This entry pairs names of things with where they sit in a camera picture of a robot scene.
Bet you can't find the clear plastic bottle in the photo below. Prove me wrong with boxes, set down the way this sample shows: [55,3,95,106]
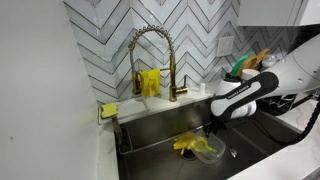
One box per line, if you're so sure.
[261,55,277,71]

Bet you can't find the yellow glove on faucet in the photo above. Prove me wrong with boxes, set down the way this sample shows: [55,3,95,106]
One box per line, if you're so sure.
[139,69,160,96]

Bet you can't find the black sink caddy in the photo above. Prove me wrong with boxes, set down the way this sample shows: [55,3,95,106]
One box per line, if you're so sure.
[112,117,133,154]

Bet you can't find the wooden bowls in rack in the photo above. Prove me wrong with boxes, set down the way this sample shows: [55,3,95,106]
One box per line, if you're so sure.
[237,48,270,76]

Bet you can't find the metal dish rack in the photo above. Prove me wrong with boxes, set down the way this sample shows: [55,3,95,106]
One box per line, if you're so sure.
[257,90,319,116]

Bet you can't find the sink drain stopper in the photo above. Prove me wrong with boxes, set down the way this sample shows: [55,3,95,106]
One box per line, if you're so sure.
[229,148,237,158]

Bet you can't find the gold spring faucet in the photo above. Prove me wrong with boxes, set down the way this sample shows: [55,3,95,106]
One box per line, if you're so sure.
[128,25,187,102]

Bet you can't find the white upper cabinet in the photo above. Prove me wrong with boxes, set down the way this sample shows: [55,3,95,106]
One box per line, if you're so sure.
[237,0,320,26]

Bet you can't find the clear plastic container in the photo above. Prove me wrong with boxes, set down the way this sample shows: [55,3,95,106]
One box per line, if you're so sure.
[190,130,226,164]

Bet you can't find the white mug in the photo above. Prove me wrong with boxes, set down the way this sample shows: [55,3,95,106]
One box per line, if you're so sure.
[241,69,259,81]

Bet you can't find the white wall outlet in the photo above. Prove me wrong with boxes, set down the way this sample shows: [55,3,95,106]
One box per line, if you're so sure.
[217,36,234,57]

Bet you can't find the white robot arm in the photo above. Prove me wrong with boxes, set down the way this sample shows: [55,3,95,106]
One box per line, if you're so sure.
[204,34,320,136]

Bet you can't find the green vegetable piece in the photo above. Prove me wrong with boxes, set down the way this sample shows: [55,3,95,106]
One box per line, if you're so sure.
[198,141,218,154]

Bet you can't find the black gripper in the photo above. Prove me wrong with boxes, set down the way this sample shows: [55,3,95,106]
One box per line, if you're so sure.
[203,117,247,137]

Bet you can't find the green plate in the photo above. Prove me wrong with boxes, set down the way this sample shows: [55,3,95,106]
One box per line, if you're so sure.
[230,52,253,76]

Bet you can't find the yellow green sponge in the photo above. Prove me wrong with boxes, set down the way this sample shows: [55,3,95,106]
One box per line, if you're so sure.
[100,103,118,119]

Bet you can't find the white sponge tray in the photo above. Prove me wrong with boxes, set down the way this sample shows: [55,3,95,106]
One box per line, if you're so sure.
[98,97,150,125]

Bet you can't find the small white bottle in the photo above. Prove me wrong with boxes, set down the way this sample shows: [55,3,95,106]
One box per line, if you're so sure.
[199,83,206,94]

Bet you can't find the stainless steel sink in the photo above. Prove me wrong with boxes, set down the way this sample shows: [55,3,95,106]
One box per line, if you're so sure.
[117,100,298,180]

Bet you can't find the yellow glove in sink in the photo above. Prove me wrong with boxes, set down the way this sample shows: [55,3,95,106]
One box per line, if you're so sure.
[173,132,195,155]

